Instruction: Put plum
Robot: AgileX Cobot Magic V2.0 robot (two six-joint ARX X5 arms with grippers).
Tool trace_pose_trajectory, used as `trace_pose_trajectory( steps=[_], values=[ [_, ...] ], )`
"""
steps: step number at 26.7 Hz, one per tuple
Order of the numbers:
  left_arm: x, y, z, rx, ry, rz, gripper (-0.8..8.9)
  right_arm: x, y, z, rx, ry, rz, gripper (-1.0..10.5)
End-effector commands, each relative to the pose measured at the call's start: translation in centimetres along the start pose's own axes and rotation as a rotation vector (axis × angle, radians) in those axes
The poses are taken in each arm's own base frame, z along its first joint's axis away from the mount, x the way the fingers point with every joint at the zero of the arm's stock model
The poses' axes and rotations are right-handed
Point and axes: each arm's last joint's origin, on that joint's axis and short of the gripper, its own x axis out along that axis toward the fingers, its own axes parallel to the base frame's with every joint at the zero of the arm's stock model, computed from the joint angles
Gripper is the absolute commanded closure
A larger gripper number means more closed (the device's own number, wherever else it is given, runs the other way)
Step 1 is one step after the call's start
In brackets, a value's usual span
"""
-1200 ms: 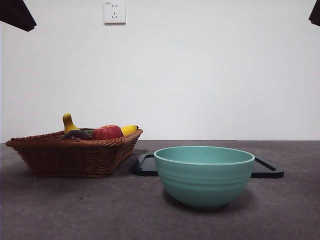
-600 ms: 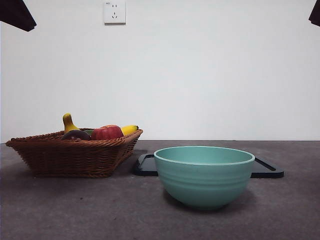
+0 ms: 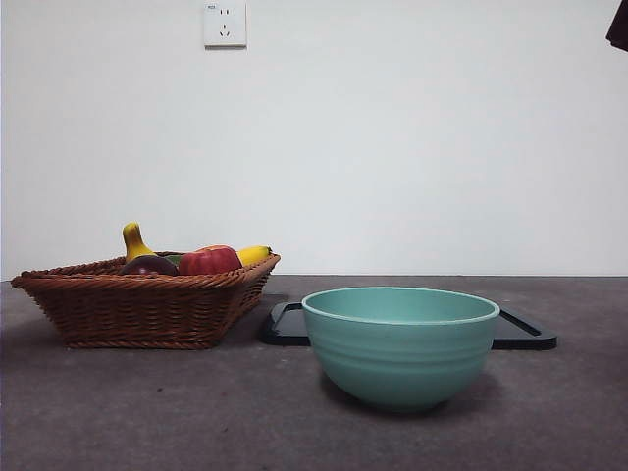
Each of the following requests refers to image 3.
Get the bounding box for dark red plum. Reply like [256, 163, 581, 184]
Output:
[117, 254, 180, 277]

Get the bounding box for red bell pepper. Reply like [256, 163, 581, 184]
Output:
[177, 244, 244, 276]

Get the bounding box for teal ribbed bowl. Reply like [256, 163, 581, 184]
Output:
[300, 287, 501, 413]

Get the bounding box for yellow banana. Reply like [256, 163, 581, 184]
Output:
[121, 221, 159, 265]
[235, 244, 274, 267]

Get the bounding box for black rectangular tray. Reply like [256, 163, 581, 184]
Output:
[257, 301, 559, 350]

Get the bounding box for brown wicker basket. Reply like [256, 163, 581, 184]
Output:
[10, 252, 282, 350]

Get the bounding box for white wall socket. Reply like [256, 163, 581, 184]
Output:
[203, 1, 248, 49]

